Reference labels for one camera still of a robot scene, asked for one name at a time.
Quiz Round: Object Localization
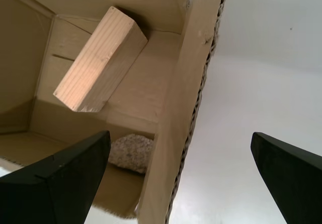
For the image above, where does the light wooden block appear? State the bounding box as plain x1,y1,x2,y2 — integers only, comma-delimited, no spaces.
52,6,148,113

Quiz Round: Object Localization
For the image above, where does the speckled pinkish rock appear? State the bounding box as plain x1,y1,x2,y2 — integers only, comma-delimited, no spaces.
108,133,154,175

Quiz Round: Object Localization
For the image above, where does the brown cardboard box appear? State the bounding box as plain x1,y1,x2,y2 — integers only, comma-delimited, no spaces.
0,0,231,219

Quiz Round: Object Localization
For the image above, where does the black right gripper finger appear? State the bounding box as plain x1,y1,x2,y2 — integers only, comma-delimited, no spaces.
0,130,111,224
250,132,322,224

